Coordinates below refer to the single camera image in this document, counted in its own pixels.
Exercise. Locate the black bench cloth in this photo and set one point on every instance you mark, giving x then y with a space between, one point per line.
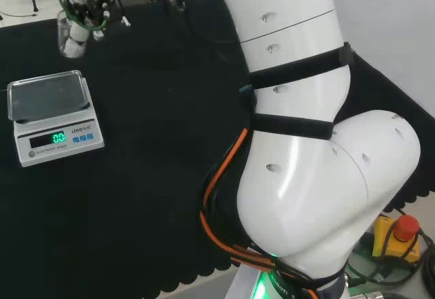
142 149

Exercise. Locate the yellow stop button box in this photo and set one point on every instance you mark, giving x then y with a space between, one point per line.
397 238

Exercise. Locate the clear glass beaker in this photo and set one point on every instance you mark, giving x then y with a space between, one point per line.
64 34

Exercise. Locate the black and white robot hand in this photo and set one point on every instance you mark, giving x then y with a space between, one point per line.
89 13

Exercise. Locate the white electronic balance steel pan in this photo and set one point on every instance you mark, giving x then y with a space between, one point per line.
54 122

